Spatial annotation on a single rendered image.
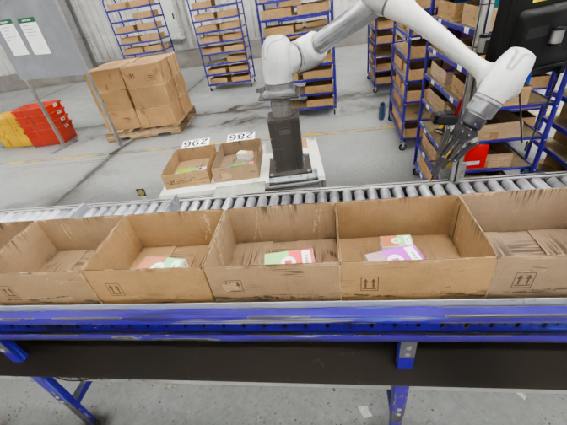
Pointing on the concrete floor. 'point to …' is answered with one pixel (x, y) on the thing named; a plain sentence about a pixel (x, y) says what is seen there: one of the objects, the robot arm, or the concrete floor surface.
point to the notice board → (44, 50)
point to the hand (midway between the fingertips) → (438, 166)
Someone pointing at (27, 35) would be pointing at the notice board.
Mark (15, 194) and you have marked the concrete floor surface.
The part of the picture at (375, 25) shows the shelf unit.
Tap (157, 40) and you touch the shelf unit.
